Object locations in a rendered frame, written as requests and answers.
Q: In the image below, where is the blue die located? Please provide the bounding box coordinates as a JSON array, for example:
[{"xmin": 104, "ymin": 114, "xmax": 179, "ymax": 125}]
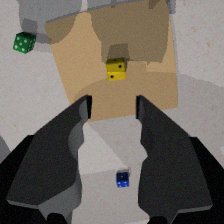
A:
[{"xmin": 116, "ymin": 172, "xmax": 129, "ymax": 188}]

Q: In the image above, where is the yellow die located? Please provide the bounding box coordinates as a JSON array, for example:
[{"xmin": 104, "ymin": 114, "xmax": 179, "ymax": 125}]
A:
[{"xmin": 106, "ymin": 57, "xmax": 126, "ymax": 81}]

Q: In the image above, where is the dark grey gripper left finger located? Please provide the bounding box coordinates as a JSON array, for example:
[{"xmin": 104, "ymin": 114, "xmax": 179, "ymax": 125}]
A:
[{"xmin": 0, "ymin": 95, "xmax": 92, "ymax": 224}]

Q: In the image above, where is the tan flat mat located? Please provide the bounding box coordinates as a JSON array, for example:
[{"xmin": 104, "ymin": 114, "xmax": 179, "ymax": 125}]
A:
[{"xmin": 44, "ymin": 0, "xmax": 178, "ymax": 123}]

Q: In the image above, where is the green die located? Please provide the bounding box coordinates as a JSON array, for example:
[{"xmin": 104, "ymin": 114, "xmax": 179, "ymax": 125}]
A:
[{"xmin": 13, "ymin": 32, "xmax": 36, "ymax": 54}]

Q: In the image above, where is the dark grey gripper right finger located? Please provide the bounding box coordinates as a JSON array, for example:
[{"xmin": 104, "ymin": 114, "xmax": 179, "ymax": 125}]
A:
[{"xmin": 136, "ymin": 95, "xmax": 224, "ymax": 224}]

